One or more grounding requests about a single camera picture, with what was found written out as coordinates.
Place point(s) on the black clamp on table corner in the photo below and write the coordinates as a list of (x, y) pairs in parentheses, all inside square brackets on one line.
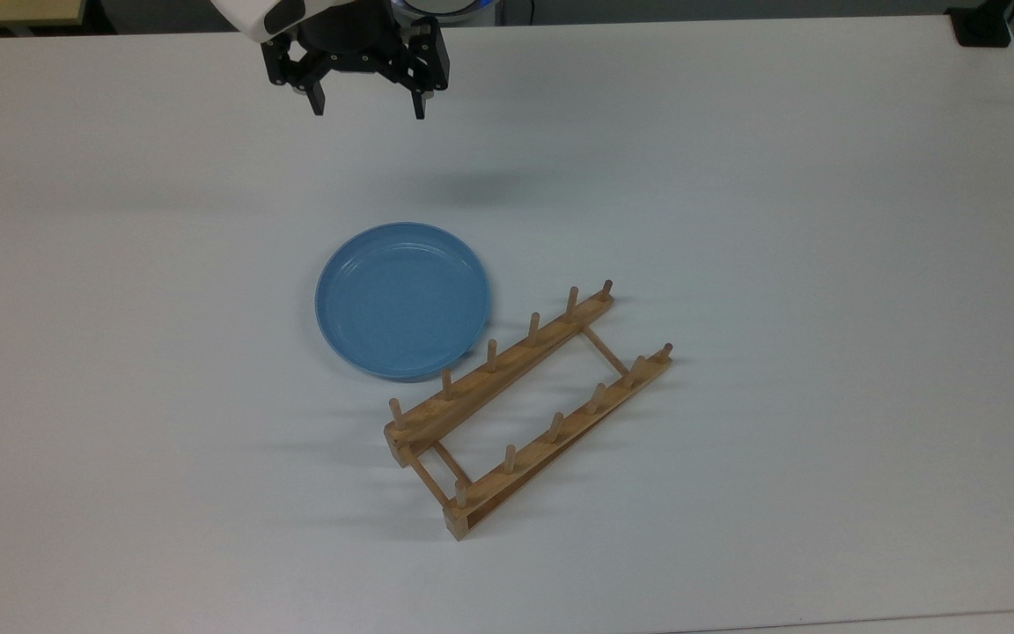
[(982, 26)]

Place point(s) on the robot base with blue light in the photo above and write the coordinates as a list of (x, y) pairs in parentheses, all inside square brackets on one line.
[(445, 5)]

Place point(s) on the tan wooden furniture edge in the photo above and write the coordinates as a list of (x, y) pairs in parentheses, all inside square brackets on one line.
[(5, 11)]

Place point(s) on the wooden plate rack with pegs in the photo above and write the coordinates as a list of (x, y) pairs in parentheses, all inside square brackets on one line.
[(516, 352)]

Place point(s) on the blue round plate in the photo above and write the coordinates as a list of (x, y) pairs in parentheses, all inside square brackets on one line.
[(401, 299)]

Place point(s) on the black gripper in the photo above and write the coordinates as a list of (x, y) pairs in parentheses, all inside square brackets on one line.
[(353, 48)]

